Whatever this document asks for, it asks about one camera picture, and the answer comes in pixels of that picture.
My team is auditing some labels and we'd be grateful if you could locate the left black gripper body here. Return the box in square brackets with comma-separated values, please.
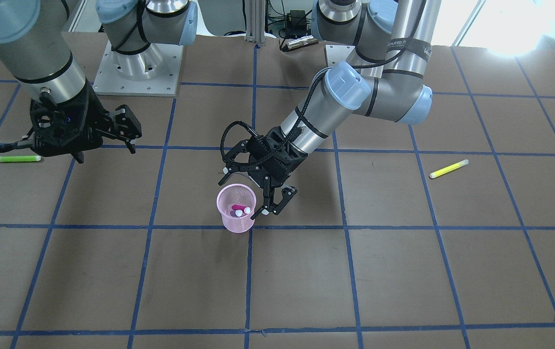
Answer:
[218, 121, 307, 188]

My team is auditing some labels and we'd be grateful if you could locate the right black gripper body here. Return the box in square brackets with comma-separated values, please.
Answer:
[0, 82, 142, 163]

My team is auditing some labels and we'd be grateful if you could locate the pink pen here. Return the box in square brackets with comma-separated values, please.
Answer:
[231, 204, 251, 214]

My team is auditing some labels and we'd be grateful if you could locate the purple pen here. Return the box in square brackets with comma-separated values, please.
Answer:
[229, 208, 247, 217]

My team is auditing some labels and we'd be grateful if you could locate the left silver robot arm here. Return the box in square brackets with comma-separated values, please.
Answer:
[219, 0, 441, 219]

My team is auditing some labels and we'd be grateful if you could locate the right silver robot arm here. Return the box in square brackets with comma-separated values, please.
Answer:
[0, 0, 198, 163]

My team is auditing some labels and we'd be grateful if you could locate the pink mesh cup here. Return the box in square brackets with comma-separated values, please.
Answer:
[217, 184, 256, 234]

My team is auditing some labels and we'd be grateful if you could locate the green pen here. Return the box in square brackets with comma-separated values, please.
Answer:
[0, 155, 42, 163]

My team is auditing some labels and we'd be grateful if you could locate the yellow pen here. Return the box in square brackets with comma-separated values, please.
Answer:
[428, 159, 470, 179]

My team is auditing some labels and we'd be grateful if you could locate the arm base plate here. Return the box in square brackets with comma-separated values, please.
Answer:
[325, 44, 355, 67]
[93, 43, 184, 97]

